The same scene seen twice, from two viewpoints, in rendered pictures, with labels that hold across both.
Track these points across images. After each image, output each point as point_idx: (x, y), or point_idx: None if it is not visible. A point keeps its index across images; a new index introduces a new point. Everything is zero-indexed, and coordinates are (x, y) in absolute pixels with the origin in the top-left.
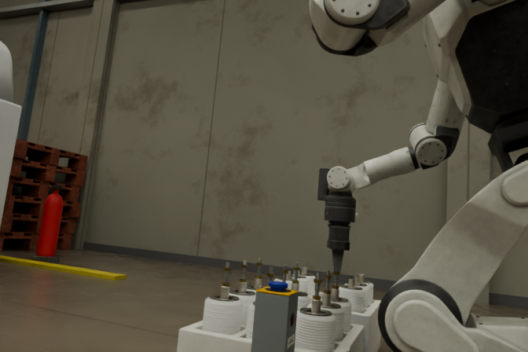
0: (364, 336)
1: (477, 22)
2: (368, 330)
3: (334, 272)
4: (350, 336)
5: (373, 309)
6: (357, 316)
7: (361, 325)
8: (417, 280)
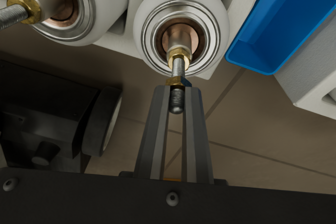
0: (284, 77)
1: None
2: (283, 89)
3: (168, 84)
4: (103, 38)
5: None
6: (311, 87)
7: (203, 74)
8: None
